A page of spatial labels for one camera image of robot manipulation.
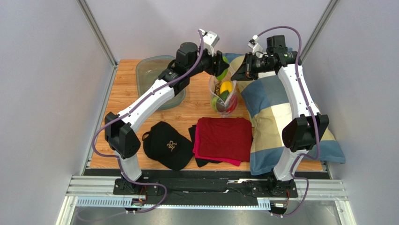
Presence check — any brown longan bunch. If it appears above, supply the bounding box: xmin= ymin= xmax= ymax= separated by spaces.
xmin=214 ymin=80 xmax=222 ymax=96

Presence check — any red bell pepper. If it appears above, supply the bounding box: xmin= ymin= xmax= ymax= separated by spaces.
xmin=226 ymin=94 xmax=238 ymax=113

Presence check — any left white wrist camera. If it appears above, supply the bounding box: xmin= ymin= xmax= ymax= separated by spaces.
xmin=199 ymin=29 xmax=220 ymax=56

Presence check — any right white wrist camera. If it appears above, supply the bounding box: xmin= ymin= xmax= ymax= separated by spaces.
xmin=248 ymin=35 xmax=264 ymax=58

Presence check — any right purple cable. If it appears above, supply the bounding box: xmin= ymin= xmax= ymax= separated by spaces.
xmin=255 ymin=26 xmax=321 ymax=218

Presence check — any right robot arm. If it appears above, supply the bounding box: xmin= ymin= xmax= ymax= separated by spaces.
xmin=231 ymin=35 xmax=329 ymax=196

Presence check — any right aluminium frame post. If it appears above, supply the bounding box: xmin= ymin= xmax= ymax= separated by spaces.
xmin=300 ymin=0 xmax=340 ymax=62

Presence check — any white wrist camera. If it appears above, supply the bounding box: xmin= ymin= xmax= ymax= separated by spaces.
xmin=248 ymin=35 xmax=264 ymax=58
xmin=199 ymin=29 xmax=220 ymax=56

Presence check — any yellow lemon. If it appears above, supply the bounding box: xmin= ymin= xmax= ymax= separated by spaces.
xmin=219 ymin=81 xmax=233 ymax=94

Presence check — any purple cable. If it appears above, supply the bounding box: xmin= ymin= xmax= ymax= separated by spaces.
xmin=91 ymin=30 xmax=168 ymax=216
xmin=255 ymin=26 xmax=321 ymax=218

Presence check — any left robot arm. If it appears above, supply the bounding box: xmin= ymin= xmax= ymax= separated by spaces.
xmin=104 ymin=41 xmax=229 ymax=188

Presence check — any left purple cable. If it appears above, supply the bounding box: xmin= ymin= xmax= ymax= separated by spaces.
xmin=91 ymin=30 xmax=168 ymax=216

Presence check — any black folded cloth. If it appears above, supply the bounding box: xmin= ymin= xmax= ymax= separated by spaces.
xmin=188 ymin=125 xmax=221 ymax=167

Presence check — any aluminium frame post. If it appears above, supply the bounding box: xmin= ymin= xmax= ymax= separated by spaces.
xmin=300 ymin=0 xmax=340 ymax=62
xmin=77 ymin=0 xmax=118 ymax=68

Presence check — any clear zip top bag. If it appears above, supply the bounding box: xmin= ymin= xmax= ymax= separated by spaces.
xmin=208 ymin=67 xmax=238 ymax=118

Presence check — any green apple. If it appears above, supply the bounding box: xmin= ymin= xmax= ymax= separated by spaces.
xmin=210 ymin=97 xmax=218 ymax=112

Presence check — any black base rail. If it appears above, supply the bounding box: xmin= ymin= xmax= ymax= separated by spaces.
xmin=84 ymin=168 xmax=331 ymax=207

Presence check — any left aluminium frame post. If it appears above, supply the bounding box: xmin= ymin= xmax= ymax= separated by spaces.
xmin=77 ymin=0 xmax=118 ymax=68

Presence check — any green star fruit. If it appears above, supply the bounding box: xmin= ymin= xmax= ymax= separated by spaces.
xmin=216 ymin=56 xmax=229 ymax=81

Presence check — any black baseball cap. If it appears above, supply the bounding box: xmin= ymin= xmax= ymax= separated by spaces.
xmin=142 ymin=121 xmax=193 ymax=171

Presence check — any dark red folded cloth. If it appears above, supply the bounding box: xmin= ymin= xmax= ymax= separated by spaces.
xmin=193 ymin=117 xmax=252 ymax=166

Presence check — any grey plastic food tray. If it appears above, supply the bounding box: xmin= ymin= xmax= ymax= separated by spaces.
xmin=136 ymin=55 xmax=186 ymax=111

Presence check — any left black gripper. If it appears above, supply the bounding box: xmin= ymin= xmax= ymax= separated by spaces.
xmin=187 ymin=45 xmax=229 ymax=78

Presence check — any dark green avocado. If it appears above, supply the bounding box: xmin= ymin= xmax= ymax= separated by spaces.
xmin=216 ymin=91 xmax=229 ymax=112

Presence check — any pink folded cloth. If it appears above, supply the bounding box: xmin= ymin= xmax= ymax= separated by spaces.
xmin=192 ymin=128 xmax=241 ymax=166

